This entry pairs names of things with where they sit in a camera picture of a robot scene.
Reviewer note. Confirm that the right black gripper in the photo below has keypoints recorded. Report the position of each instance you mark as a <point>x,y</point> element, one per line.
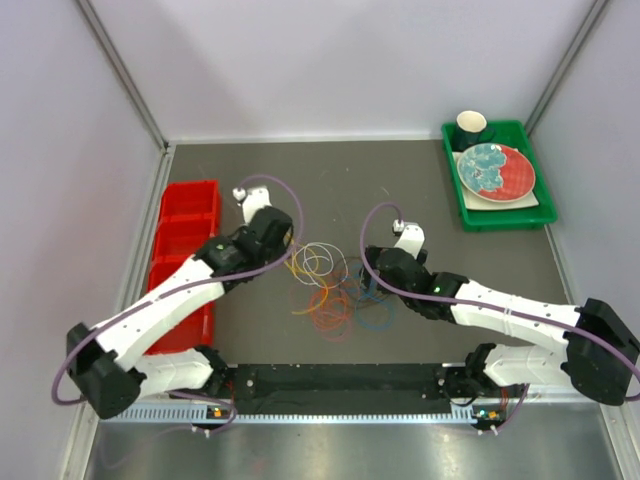
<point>372,253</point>

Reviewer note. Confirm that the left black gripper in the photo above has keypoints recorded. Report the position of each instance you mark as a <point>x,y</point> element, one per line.
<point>281,251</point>

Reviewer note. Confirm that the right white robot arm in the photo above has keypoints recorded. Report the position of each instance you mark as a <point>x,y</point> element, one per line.
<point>587,348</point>

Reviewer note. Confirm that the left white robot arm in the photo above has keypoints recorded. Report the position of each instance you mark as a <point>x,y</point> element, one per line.
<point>109,362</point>

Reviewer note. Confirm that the red compartment bin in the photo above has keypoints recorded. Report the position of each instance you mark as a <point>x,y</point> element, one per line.
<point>189,215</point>

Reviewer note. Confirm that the red and blue plate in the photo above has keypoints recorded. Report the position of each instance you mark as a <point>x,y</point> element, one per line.
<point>496,173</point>

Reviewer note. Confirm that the dark green mug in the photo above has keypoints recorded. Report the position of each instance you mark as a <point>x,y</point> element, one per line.
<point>471,128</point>

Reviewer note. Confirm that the green plastic tray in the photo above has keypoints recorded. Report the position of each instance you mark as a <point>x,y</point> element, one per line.
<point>510,133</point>

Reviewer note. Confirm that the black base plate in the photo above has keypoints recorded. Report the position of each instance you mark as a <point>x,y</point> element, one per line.
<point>345,389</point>

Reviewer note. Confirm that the white slotted cable duct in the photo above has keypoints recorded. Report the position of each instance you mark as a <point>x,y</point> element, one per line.
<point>181,412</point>

